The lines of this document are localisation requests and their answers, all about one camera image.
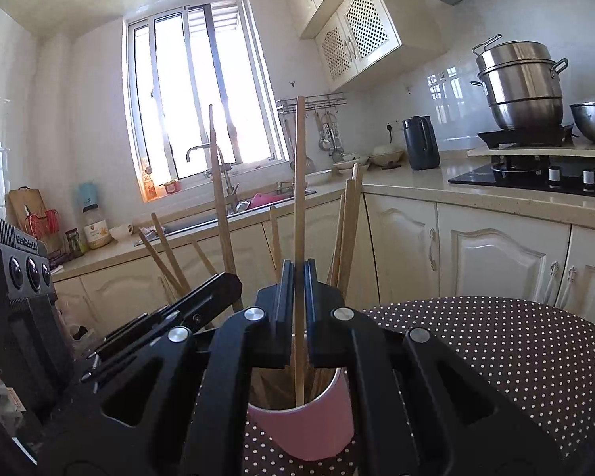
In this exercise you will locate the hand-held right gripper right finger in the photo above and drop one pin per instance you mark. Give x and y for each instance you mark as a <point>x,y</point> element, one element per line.
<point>315,317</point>

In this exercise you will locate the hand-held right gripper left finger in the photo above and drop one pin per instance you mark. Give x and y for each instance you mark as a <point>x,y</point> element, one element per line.
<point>282,317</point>

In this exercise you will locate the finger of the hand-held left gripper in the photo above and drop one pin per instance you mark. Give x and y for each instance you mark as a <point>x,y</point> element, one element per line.
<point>213,297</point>
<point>139,325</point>

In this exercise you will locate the bunch of wooden chopsticks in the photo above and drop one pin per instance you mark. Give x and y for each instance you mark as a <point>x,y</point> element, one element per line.
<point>348,238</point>

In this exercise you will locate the pink cup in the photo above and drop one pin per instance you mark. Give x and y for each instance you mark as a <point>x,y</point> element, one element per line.
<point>302,436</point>

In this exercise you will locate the long wooden chopstick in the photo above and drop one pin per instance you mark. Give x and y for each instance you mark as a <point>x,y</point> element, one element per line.
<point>300,183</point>

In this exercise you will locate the stainless steel sink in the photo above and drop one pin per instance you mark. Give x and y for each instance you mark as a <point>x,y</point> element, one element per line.
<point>188,223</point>

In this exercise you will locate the small dark jar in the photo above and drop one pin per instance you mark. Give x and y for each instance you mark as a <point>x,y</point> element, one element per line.
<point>73,244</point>

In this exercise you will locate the small white bowl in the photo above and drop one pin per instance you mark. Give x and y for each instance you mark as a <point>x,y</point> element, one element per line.
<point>121,232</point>

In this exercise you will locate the jar with teal lid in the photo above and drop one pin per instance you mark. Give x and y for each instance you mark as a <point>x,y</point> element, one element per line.
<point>96,230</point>

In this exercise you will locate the wooden cutting board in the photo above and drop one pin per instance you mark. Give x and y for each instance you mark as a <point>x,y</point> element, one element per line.
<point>20,203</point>

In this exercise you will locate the pink plastic dish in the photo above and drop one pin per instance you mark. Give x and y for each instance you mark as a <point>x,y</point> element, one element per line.
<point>267,200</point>

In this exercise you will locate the small pink jar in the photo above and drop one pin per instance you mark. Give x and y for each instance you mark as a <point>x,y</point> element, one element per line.
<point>172,187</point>

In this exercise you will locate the light blue container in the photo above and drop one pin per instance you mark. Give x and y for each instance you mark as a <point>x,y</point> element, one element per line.
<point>88,194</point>

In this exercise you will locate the orange bottle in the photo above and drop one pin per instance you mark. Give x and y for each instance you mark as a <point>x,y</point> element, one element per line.
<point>148,183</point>

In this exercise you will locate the shallow white bowl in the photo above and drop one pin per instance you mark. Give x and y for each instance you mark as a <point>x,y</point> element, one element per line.
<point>320,177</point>

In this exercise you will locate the metal sink faucet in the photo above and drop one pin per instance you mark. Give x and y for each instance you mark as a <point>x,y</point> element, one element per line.
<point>193,148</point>

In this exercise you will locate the large white bowl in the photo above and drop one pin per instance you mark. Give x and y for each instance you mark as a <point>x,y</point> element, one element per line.
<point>386,154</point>

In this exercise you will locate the hanging metal spoons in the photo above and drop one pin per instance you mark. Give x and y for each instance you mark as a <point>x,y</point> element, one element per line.
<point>329,139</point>

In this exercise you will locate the brown polka-dot tablecloth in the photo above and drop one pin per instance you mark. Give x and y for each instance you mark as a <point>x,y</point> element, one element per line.
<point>501,357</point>

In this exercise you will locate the barred kitchen window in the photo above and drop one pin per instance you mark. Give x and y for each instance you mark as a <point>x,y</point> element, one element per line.
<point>203,99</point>

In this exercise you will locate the black electric kettle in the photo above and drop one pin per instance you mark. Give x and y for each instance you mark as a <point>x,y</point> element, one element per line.
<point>421,146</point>

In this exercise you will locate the black glass hob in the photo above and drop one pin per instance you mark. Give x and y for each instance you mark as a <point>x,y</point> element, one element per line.
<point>476,178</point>

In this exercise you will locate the black gas burner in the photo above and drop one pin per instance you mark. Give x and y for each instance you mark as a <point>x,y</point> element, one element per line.
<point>525,136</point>

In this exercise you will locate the small lattice-door cabinet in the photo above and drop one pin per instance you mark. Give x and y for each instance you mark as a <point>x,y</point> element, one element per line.
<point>362,34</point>

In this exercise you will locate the stainless steel steamer pot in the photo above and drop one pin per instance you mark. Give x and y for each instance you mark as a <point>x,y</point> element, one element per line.
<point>520,89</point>

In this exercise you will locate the beige stone slab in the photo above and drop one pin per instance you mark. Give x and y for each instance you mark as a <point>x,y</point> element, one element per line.
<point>590,151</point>

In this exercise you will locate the metal wall utensil rack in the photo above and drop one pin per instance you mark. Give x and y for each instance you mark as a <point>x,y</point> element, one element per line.
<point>317,101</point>

